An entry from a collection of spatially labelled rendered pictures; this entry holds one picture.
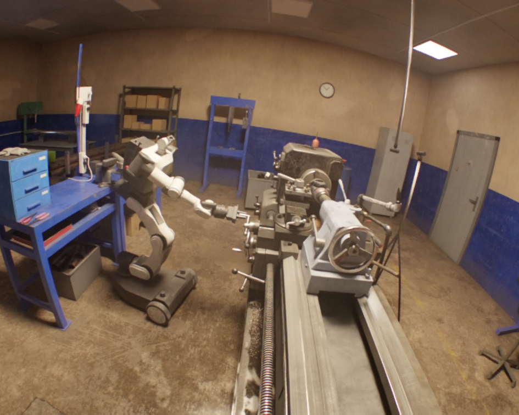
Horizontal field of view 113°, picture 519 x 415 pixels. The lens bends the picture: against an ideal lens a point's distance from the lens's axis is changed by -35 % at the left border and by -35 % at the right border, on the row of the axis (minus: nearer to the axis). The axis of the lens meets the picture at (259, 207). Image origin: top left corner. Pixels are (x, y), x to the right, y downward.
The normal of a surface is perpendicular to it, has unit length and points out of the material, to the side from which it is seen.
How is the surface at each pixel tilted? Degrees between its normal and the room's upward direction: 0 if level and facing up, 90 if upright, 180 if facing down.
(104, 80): 90
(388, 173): 90
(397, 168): 90
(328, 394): 0
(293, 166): 90
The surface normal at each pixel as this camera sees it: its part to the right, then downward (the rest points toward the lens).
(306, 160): -0.04, 0.33
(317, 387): 0.15, -0.93
